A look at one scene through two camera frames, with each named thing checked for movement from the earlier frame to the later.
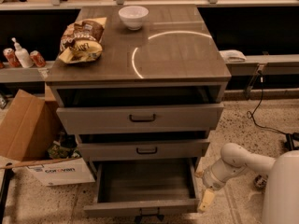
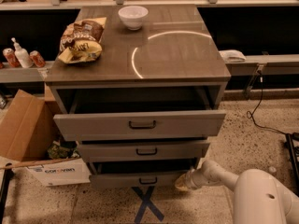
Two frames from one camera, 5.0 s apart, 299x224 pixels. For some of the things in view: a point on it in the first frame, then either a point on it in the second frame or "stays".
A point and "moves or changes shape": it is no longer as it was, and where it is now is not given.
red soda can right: [37, 59] stays
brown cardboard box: [29, 125] stays
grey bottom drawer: [147, 188] moves or changes shape
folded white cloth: [233, 56] stays
